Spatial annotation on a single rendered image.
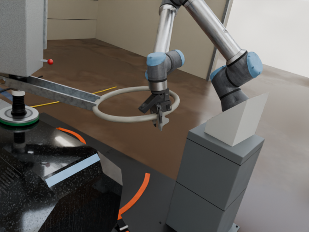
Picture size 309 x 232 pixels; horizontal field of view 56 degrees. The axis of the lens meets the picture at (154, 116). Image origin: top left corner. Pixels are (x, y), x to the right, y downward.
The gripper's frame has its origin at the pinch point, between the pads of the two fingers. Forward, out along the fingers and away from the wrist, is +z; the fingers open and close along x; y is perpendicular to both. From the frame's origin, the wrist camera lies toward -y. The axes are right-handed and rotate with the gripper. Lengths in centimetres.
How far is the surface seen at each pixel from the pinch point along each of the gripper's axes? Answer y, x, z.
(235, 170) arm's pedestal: 49, -7, 42
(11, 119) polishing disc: -65, 49, -3
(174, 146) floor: 93, 140, 110
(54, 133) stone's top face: -45, 37, 6
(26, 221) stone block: -69, -7, 22
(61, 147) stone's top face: -45, 22, 8
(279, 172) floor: 184, 63, 138
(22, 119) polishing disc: -59, 49, -2
